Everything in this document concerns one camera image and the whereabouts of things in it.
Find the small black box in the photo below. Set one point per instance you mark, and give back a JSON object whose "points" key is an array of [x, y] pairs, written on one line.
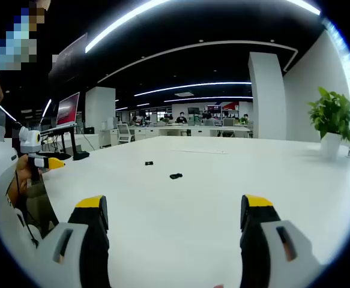
{"points": [[88, 130]]}

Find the open laptop with red screen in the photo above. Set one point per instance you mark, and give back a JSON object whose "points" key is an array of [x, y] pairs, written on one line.
{"points": [[68, 109]]}

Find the black laptop stand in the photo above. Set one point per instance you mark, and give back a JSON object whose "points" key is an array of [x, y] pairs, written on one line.
{"points": [[72, 141]]}

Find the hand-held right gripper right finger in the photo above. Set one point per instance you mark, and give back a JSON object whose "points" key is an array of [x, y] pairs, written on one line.
{"points": [[255, 234]]}

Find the green plant in white pot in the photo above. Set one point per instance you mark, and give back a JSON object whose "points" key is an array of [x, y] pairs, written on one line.
{"points": [[330, 114]]}

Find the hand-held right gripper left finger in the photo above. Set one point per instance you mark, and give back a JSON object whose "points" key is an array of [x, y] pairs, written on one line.
{"points": [[96, 234]]}

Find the long ceiling light strip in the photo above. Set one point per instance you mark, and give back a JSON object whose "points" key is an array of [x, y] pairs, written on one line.
{"points": [[126, 25], [207, 98], [192, 88], [306, 6]]}

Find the black computer monitor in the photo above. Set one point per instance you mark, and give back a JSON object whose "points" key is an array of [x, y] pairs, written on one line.
{"points": [[193, 110]]}

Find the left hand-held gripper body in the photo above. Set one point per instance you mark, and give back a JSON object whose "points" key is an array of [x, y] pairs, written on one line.
{"points": [[29, 141]]}

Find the long white office desk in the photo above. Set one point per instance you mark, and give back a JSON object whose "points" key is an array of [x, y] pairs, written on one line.
{"points": [[189, 131]]}

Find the person's left hand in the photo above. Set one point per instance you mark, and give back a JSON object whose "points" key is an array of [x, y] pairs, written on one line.
{"points": [[23, 171]]}

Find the black buckle part with prongs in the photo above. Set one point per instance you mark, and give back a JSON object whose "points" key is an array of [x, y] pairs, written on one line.
{"points": [[176, 175]]}

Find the small black desk device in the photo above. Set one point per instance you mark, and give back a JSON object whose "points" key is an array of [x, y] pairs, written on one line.
{"points": [[81, 155]]}

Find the white office chair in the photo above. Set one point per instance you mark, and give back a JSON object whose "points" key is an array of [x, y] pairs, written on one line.
{"points": [[125, 132]]}

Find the person's right hand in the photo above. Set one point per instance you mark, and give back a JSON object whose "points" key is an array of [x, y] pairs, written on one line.
{"points": [[219, 286]]}

